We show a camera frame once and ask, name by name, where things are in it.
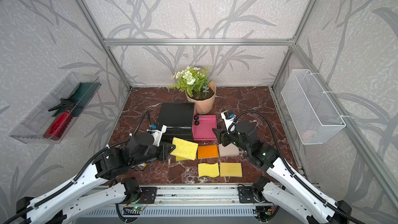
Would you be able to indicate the artificial green flower plant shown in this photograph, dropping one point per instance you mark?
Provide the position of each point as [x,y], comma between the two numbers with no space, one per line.
[193,81]

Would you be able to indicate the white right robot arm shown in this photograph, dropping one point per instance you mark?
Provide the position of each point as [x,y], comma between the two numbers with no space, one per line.
[298,180]

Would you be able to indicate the white wire mesh basket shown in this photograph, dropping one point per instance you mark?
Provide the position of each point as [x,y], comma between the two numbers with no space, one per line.
[310,107]

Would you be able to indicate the yellow white work glove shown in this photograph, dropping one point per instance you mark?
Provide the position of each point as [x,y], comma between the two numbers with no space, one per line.
[140,167]

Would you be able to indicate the yellow square cellulose sponge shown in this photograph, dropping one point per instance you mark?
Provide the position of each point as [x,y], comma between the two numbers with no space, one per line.
[184,149]

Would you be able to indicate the orange white sponge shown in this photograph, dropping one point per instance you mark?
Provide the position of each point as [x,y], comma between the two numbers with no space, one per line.
[228,151]

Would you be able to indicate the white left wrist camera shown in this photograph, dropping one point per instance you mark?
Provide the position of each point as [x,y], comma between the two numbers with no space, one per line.
[157,131]

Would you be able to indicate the black mini drawer cabinet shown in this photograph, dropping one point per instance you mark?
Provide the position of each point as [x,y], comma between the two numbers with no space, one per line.
[179,119]

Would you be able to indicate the aluminium cage frame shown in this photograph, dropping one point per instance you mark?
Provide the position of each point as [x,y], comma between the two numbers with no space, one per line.
[385,178]

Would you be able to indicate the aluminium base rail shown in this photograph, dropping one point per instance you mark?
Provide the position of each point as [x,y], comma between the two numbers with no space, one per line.
[224,200]

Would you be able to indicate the pale yellow sponge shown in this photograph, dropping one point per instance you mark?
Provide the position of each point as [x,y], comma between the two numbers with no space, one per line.
[231,170]

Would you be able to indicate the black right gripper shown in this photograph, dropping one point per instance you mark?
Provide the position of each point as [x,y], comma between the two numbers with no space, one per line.
[222,135]

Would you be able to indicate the red handled garden tool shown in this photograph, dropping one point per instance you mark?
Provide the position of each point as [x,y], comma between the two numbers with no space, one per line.
[58,126]

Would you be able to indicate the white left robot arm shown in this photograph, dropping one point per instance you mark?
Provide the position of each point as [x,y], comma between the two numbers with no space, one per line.
[96,185]

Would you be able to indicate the dark green pad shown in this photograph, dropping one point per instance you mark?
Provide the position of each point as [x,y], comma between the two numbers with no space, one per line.
[77,101]

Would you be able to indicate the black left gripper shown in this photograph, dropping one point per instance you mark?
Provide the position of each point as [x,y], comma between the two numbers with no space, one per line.
[164,153]

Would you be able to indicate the wavy yellow green sponge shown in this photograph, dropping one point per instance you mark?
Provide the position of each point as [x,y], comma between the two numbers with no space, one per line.
[208,170]

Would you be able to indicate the bright yellow sponge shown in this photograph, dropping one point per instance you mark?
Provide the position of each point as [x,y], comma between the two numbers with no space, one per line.
[180,158]

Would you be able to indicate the pink bottom drawer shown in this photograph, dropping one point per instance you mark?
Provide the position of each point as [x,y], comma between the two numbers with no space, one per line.
[202,127]

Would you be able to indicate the clear plastic wall tray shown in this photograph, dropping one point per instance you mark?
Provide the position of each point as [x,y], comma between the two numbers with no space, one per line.
[49,122]

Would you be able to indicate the beige ribbed flower pot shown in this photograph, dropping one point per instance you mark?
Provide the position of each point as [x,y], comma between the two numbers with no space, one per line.
[203,107]

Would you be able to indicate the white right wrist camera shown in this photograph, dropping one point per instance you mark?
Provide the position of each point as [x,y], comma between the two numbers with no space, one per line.
[230,121]

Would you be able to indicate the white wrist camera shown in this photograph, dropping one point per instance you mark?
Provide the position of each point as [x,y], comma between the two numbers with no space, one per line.
[230,121]
[157,131]

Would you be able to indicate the pink item in basket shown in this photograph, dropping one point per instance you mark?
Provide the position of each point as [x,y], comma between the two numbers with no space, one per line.
[308,135]

